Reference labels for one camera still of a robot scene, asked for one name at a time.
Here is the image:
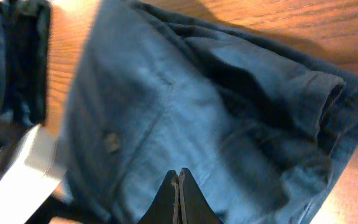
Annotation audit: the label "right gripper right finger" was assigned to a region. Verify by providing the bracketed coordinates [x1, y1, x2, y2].
[179, 168, 223, 224]

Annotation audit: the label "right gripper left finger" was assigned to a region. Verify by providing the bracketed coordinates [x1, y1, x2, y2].
[138, 170, 179, 224]

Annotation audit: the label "dark blue shorts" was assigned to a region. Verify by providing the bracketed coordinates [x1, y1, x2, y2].
[0, 0, 52, 128]
[60, 1, 358, 223]

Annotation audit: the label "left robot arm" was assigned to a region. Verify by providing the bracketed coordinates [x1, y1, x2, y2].
[0, 124, 66, 223]

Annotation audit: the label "folded dark blue shorts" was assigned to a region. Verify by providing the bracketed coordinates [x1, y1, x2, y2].
[0, 0, 52, 128]

